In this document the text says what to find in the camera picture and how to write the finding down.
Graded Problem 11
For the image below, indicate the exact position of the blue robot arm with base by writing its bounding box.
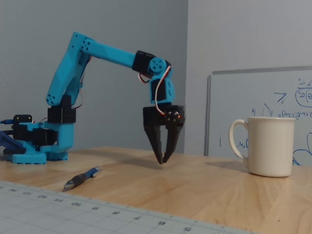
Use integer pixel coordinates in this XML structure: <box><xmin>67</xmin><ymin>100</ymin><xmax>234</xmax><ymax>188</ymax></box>
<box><xmin>5</xmin><ymin>31</ymin><xmax>176</xmax><ymax>165</ymax></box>

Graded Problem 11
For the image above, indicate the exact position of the cream ceramic mug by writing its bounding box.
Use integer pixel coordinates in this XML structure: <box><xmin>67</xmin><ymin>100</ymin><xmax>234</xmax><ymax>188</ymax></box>
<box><xmin>228</xmin><ymin>116</ymin><xmax>297</xmax><ymax>178</ymax></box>

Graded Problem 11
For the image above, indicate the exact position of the white red black wrist wire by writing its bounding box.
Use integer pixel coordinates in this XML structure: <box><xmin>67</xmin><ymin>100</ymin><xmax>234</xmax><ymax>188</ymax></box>
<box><xmin>137</xmin><ymin>65</ymin><xmax>173</xmax><ymax>116</ymax></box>

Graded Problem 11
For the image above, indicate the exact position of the white red black shoulder wire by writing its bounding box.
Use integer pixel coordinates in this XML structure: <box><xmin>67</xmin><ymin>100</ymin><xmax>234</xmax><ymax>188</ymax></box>
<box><xmin>71</xmin><ymin>55</ymin><xmax>93</xmax><ymax>109</ymax></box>

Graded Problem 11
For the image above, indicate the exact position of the dark blue table clamp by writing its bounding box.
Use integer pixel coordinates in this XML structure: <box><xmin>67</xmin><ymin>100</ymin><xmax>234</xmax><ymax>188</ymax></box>
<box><xmin>0</xmin><ymin>130</ymin><xmax>27</xmax><ymax>156</ymax></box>

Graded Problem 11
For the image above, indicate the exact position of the grey gridded cutting mat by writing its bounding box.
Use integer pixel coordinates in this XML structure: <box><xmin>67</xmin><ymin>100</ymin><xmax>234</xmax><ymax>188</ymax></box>
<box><xmin>0</xmin><ymin>180</ymin><xmax>255</xmax><ymax>234</ymax></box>

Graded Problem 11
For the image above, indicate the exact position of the whiteboard with blue writing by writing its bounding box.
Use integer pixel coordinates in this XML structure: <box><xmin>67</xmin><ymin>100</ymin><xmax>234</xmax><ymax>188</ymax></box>
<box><xmin>203</xmin><ymin>65</ymin><xmax>312</xmax><ymax>167</ymax></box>

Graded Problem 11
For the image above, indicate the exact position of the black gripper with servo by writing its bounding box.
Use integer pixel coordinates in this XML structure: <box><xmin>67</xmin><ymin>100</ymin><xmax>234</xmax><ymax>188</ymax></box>
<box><xmin>142</xmin><ymin>103</ymin><xmax>185</xmax><ymax>165</ymax></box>

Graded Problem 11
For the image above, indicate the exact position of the blue and black pen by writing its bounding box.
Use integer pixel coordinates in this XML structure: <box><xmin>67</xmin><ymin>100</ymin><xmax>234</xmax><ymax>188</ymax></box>
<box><xmin>63</xmin><ymin>166</ymin><xmax>102</xmax><ymax>192</ymax></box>

